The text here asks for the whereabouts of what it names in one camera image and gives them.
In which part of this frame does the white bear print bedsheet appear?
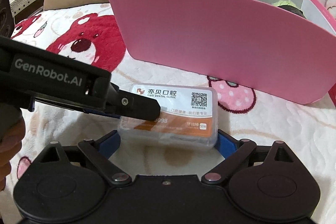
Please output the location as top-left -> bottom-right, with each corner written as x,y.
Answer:
1,4 -> 335,223

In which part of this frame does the pink storage box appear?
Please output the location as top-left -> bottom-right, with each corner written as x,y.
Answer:
109,0 -> 335,104

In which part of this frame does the clear dental floss box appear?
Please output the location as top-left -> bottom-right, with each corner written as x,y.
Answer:
118,84 -> 218,150

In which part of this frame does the person's left hand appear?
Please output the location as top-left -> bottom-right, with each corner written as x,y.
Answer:
0,119 -> 26,191

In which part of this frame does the green yarn ball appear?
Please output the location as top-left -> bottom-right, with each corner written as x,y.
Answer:
272,0 -> 306,18

